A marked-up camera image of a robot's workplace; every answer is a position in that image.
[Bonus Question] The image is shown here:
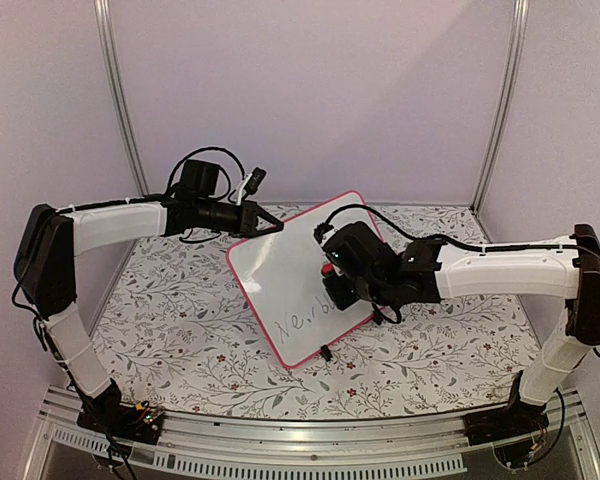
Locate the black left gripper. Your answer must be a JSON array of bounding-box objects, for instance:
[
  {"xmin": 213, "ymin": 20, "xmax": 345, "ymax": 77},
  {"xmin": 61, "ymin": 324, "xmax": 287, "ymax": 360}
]
[{"xmin": 197, "ymin": 199, "xmax": 284, "ymax": 240}]

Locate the red black whiteboard eraser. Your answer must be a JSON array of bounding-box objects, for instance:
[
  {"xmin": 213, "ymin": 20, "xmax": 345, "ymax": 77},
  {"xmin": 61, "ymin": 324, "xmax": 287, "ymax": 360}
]
[{"xmin": 321, "ymin": 264, "xmax": 334, "ymax": 277}]

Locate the pink framed whiteboard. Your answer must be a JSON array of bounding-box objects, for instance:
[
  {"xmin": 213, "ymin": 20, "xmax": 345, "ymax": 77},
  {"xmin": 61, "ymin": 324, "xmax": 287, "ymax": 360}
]
[{"xmin": 226, "ymin": 190, "xmax": 372, "ymax": 369}]

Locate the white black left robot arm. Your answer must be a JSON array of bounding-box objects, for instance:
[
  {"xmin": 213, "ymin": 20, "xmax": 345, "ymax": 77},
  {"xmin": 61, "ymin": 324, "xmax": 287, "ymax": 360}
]
[{"xmin": 12, "ymin": 158, "xmax": 283, "ymax": 434}]

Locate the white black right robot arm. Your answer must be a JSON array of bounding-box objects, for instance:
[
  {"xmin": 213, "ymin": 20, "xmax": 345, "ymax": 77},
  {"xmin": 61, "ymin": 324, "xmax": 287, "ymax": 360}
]
[{"xmin": 314, "ymin": 221, "xmax": 600, "ymax": 436}]

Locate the floral patterned table mat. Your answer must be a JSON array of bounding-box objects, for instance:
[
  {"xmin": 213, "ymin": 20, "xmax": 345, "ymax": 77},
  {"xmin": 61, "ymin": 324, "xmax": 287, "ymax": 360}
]
[{"xmin": 93, "ymin": 234, "xmax": 539, "ymax": 420}]

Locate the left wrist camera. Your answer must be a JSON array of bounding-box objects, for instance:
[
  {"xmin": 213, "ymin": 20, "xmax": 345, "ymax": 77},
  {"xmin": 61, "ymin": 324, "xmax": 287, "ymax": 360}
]
[{"xmin": 228, "ymin": 167, "xmax": 267, "ymax": 205}]

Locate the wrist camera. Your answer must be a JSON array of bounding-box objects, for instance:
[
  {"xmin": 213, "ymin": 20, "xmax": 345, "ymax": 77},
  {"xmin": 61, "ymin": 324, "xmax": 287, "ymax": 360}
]
[
  {"xmin": 228, "ymin": 167, "xmax": 267, "ymax": 205},
  {"xmin": 314, "ymin": 223, "xmax": 337, "ymax": 249}
]

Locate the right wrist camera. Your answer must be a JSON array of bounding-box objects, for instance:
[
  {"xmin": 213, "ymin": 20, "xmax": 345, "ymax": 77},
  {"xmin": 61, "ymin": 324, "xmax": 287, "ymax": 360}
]
[{"xmin": 314, "ymin": 223, "xmax": 337, "ymax": 249}]

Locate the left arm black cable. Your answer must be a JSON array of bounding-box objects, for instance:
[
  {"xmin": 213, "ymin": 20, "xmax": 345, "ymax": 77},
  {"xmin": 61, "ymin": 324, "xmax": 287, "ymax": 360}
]
[{"xmin": 164, "ymin": 146, "xmax": 246, "ymax": 201}]

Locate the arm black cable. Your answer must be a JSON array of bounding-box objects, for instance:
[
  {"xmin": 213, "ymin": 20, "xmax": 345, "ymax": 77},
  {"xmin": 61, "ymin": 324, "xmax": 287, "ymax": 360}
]
[
  {"xmin": 324, "ymin": 205, "xmax": 600, "ymax": 359},
  {"xmin": 164, "ymin": 146, "xmax": 246, "ymax": 201}
]

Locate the aluminium front rail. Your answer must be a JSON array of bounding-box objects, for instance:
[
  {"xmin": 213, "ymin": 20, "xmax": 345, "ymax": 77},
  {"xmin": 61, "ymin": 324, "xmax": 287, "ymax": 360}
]
[{"xmin": 24, "ymin": 387, "xmax": 600, "ymax": 479}]

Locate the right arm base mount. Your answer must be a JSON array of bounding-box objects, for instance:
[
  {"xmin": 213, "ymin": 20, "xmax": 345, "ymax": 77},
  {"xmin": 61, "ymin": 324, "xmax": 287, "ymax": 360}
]
[{"xmin": 462, "ymin": 394, "xmax": 549, "ymax": 446}]

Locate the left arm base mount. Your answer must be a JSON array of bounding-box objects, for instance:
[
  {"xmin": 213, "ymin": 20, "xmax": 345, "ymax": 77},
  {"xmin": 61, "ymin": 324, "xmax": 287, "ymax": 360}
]
[{"xmin": 77, "ymin": 400, "xmax": 165, "ymax": 445}]

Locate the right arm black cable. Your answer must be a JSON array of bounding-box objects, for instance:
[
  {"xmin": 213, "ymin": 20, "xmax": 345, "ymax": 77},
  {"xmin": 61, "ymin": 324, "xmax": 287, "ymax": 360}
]
[{"xmin": 324, "ymin": 205, "xmax": 600, "ymax": 359}]

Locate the left aluminium corner post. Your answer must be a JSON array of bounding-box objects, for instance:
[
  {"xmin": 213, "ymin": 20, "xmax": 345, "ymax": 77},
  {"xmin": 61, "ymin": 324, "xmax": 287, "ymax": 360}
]
[{"xmin": 93, "ymin": 0, "xmax": 149, "ymax": 194}]

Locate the aluminium corner post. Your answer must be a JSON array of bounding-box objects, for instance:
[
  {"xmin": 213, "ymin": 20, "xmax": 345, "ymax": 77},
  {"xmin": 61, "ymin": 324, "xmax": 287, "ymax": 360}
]
[
  {"xmin": 470, "ymin": 0, "xmax": 529, "ymax": 216},
  {"xmin": 93, "ymin": 0, "xmax": 149, "ymax": 194}
]

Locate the right aluminium corner post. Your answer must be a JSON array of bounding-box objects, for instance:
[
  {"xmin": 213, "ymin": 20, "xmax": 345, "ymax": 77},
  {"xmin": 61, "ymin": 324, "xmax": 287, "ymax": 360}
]
[{"xmin": 470, "ymin": 0, "xmax": 529, "ymax": 216}]

